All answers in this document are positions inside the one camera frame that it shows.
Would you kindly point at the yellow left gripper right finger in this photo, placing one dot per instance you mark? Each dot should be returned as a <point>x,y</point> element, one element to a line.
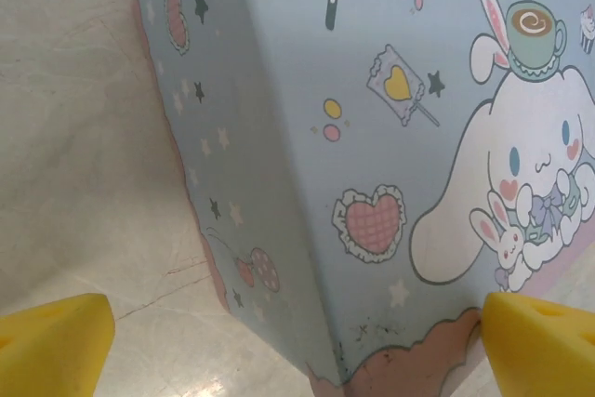
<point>544,350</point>

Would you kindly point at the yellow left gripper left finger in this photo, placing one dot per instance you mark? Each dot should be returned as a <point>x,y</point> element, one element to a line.
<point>51,346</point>

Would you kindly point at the blue cartoon tin box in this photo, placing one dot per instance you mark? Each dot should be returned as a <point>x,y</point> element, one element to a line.
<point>353,136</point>

